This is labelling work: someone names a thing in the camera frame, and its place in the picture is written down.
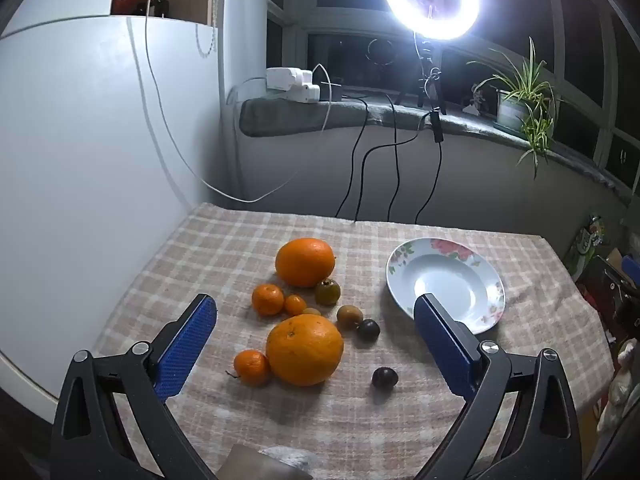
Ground large orange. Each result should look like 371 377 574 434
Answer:
275 237 336 288
265 314 345 387

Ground beige checked tablecloth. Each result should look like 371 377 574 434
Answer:
92 202 613 480

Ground white power strip cable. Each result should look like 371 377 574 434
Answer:
226 76 268 201

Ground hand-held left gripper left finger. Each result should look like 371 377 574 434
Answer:
50 293 219 480

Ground mandarin with stem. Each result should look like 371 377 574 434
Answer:
226 349 272 388

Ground long white cable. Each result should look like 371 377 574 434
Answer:
144 0 332 204

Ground white plush toy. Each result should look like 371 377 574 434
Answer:
597 337 638 436

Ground dark storage box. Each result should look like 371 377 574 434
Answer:
582 252 640 341

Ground black cable with inline switch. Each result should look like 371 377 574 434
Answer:
414 110 447 225

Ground green snack bag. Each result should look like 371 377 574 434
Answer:
575 215 607 267

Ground grey windowsill cover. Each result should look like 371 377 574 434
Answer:
239 96 633 201

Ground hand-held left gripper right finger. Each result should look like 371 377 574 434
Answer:
413 293 583 480

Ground brown green persimmon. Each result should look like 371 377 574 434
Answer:
314 278 342 307

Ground white window frame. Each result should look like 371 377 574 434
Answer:
267 0 640 191

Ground white power adapters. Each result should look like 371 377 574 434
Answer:
266 66 321 104

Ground white floral plate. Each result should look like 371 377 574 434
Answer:
385 237 506 335

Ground dark plum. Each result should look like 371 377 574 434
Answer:
371 367 399 391
355 318 381 350

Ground potted spider plant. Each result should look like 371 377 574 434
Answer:
467 37 571 178

